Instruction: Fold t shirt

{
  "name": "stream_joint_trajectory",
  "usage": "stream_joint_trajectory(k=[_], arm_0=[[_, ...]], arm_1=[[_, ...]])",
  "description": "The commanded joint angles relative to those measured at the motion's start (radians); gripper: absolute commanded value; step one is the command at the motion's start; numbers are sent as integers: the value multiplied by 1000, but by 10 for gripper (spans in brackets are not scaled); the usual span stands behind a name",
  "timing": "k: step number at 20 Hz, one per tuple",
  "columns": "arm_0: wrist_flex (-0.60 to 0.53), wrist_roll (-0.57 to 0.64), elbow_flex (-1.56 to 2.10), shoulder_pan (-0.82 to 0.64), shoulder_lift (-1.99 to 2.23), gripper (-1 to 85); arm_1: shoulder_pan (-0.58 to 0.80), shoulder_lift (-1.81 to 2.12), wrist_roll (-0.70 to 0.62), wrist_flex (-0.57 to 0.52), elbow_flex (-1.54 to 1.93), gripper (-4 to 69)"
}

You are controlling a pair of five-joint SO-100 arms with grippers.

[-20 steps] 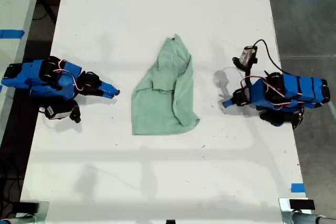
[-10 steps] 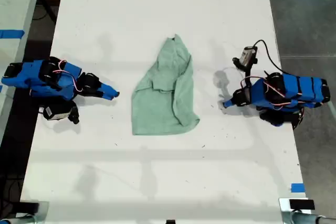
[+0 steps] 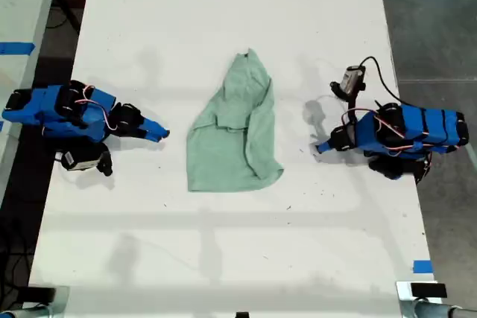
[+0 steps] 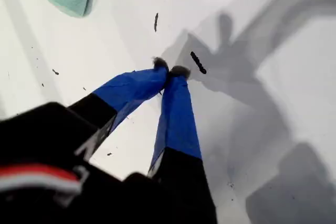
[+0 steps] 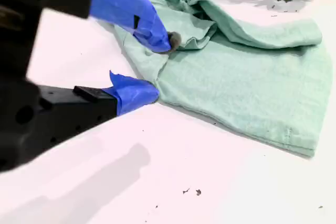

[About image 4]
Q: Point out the black debris scrap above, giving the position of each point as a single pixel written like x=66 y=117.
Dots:
x=198 y=62

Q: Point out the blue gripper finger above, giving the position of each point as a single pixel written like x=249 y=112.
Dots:
x=178 y=134
x=131 y=87

